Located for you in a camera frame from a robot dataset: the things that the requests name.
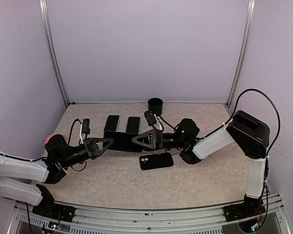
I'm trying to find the dark green cup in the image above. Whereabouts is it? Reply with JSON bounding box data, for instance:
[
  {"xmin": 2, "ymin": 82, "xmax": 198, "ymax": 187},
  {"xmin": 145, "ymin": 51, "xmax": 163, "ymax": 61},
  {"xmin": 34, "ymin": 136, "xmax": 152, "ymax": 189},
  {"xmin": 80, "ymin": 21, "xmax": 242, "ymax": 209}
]
[{"xmin": 147, "ymin": 97, "xmax": 164, "ymax": 116}]

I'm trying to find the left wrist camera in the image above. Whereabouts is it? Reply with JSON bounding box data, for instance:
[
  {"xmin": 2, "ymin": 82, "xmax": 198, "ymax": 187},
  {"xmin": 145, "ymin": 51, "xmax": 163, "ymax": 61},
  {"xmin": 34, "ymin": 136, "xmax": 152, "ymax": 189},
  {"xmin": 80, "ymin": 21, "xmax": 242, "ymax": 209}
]
[{"xmin": 81, "ymin": 118, "xmax": 90, "ymax": 135}]

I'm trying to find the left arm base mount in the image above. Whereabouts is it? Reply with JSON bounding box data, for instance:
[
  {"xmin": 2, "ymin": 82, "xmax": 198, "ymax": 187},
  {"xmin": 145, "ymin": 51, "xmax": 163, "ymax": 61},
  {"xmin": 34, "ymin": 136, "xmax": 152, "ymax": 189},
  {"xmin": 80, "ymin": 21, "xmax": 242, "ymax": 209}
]
[{"xmin": 32, "ymin": 201, "xmax": 76, "ymax": 223}]

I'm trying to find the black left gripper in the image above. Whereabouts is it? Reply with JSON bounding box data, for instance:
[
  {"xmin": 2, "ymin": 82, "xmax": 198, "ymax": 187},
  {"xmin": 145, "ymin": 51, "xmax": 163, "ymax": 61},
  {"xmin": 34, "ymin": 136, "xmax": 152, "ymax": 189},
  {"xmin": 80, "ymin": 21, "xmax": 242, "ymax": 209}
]
[{"xmin": 59, "ymin": 137, "xmax": 114, "ymax": 169}]

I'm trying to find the right aluminium frame post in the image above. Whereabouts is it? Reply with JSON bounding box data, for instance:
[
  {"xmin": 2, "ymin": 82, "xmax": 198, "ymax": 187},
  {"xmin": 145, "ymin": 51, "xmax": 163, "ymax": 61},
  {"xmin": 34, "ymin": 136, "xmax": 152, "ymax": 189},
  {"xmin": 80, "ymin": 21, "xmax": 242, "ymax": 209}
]
[{"xmin": 226, "ymin": 0, "xmax": 255, "ymax": 107}]

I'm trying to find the aluminium frame post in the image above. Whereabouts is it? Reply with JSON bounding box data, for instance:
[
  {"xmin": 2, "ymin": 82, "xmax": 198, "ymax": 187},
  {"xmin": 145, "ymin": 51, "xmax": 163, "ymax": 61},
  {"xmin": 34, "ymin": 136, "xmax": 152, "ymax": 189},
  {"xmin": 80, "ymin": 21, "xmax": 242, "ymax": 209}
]
[
  {"xmin": 39, "ymin": 0, "xmax": 70, "ymax": 108},
  {"xmin": 226, "ymin": 0, "xmax": 255, "ymax": 107}
]

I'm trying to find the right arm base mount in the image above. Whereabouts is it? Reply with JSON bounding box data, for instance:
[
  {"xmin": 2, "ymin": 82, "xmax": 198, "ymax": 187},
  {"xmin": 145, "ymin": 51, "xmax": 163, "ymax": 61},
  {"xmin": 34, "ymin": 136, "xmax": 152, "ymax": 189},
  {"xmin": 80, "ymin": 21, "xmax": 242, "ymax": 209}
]
[{"xmin": 223, "ymin": 203, "xmax": 266, "ymax": 222}]

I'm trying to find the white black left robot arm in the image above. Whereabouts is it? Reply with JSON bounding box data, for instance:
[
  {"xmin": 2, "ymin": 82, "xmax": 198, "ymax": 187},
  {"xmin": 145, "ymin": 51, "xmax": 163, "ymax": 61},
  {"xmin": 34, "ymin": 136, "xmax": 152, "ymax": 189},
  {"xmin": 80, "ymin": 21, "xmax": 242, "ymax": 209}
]
[{"xmin": 0, "ymin": 134, "xmax": 114, "ymax": 217}]

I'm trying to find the black phone white back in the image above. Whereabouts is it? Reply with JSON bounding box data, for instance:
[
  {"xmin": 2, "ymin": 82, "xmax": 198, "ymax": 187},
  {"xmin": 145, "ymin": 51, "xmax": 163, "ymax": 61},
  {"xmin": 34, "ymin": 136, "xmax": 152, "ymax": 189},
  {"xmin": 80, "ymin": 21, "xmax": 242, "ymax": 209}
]
[{"xmin": 104, "ymin": 115, "xmax": 120, "ymax": 132}]

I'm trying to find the black phone case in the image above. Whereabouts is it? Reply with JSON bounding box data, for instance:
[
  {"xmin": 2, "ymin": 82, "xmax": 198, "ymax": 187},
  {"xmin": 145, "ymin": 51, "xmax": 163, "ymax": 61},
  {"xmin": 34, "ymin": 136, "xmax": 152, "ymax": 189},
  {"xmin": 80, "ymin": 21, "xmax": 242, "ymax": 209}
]
[{"xmin": 139, "ymin": 153, "xmax": 174, "ymax": 171}]

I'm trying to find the front aluminium rail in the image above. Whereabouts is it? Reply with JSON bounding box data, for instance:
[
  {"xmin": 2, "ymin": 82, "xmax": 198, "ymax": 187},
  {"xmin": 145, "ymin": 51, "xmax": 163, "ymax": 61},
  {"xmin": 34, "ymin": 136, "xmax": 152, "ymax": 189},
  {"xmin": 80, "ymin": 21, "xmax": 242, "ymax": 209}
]
[{"xmin": 7, "ymin": 194, "xmax": 292, "ymax": 234}]

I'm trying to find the left aluminium frame post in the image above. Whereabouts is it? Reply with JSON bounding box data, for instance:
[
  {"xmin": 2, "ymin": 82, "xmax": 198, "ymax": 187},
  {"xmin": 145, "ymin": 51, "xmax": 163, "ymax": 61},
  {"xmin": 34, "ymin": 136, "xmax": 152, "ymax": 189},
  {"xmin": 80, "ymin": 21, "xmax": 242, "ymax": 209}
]
[{"xmin": 39, "ymin": 0, "xmax": 70, "ymax": 108}]

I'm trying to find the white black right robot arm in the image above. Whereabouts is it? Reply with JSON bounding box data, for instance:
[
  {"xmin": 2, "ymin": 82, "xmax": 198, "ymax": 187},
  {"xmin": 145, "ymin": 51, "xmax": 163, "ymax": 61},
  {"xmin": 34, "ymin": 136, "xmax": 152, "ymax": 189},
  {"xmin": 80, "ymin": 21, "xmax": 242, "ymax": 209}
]
[{"xmin": 132, "ymin": 110, "xmax": 275, "ymax": 216}]

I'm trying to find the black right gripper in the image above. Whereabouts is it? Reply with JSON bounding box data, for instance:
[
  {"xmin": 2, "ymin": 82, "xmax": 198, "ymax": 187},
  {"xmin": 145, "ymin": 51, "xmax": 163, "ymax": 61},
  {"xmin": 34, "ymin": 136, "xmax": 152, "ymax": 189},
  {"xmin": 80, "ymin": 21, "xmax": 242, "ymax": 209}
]
[{"xmin": 129, "ymin": 129, "xmax": 187, "ymax": 151}]

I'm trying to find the black phone green edge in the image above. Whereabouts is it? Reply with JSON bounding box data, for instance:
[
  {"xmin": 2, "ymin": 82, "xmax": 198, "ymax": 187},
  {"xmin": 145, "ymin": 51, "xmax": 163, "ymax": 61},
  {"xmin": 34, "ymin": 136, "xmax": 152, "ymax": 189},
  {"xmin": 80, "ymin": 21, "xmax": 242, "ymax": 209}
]
[{"xmin": 104, "ymin": 131, "xmax": 142, "ymax": 153}]

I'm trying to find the red white patterned bowl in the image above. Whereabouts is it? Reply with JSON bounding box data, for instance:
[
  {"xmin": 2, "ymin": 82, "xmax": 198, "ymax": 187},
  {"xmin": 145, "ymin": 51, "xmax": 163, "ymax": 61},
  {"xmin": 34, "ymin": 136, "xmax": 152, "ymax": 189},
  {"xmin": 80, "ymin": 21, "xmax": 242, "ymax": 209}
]
[{"xmin": 44, "ymin": 134, "xmax": 56, "ymax": 145}]

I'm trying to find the black phone dark edge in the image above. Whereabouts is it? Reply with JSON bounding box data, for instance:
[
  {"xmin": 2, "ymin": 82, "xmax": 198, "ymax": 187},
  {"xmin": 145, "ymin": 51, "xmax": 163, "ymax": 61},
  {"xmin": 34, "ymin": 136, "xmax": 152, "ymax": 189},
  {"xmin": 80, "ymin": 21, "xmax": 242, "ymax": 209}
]
[{"xmin": 126, "ymin": 117, "xmax": 141, "ymax": 134}]

